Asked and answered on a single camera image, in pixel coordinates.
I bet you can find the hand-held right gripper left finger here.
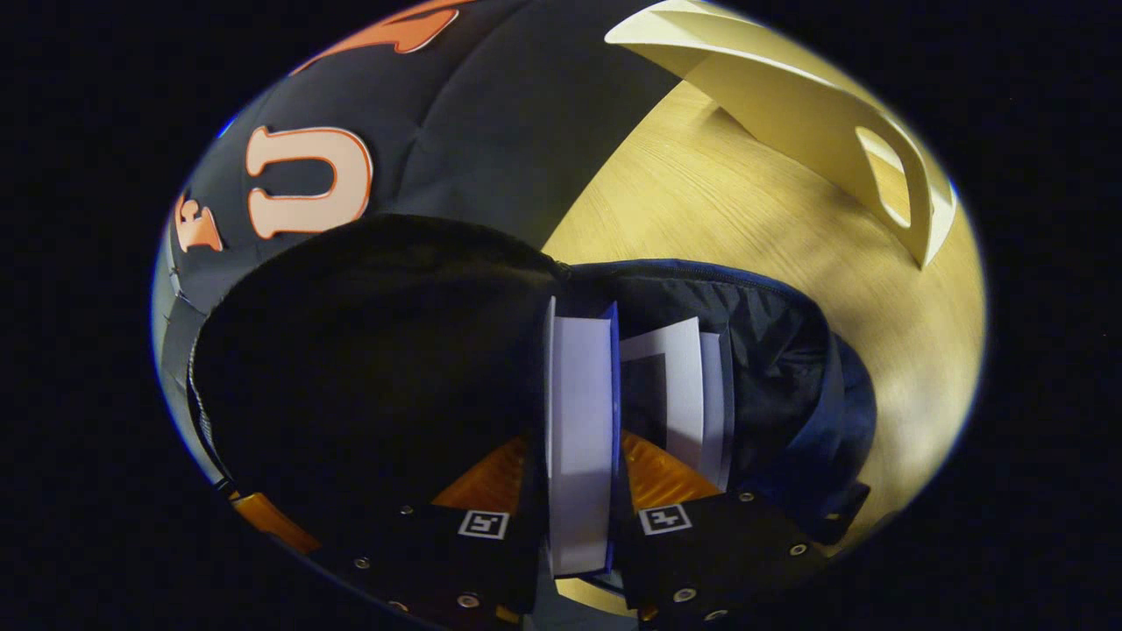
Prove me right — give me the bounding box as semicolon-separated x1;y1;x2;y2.
305;434;550;617

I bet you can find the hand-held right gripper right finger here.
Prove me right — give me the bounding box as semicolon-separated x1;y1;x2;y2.
609;429;831;625

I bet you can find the blue spine book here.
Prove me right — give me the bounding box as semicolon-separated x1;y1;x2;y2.
542;296;621;579

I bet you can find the white spine book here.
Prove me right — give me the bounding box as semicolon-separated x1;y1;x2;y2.
621;317;735;492

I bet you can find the white bookshelf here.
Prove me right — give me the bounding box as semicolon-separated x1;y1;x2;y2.
605;0;958;268

